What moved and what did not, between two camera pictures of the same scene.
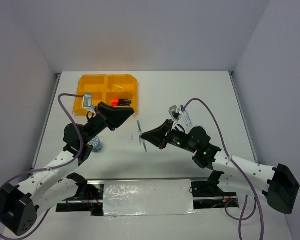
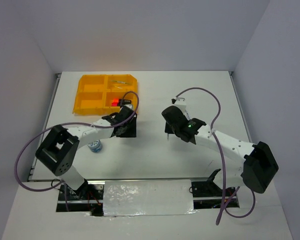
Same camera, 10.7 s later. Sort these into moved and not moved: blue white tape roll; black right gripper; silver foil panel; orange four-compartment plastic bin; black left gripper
Moved: black right gripper; black left gripper
Not moved: silver foil panel; blue white tape roll; orange four-compartment plastic bin
